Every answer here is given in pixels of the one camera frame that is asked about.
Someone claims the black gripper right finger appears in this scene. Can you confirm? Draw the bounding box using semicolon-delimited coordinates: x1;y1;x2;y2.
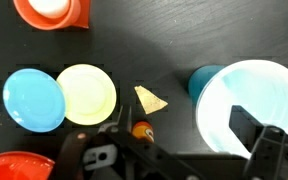
229;104;288;180

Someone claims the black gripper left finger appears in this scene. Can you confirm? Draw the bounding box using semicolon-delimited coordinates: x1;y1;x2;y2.
52;105;205;180

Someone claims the teal blue plastic cup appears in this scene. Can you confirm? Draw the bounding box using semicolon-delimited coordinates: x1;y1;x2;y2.
187;64;227;106

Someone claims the small cream plate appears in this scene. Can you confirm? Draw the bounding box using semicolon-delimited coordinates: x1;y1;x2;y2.
56;63;118;126

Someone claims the orange hot sauce bottle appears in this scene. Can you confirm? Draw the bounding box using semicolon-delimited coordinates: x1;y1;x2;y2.
131;120;155;144

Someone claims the red bowl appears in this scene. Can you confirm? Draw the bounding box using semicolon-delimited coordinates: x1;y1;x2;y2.
0;150;56;180

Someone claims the small blue plate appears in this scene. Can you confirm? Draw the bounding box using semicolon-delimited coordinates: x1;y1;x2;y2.
2;68;67;133

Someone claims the tortilla chip piece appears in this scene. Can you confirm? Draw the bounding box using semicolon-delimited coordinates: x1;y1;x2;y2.
133;85;169;115

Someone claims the orange measuring cup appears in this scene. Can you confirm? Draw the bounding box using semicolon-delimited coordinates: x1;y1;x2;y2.
12;0;92;31

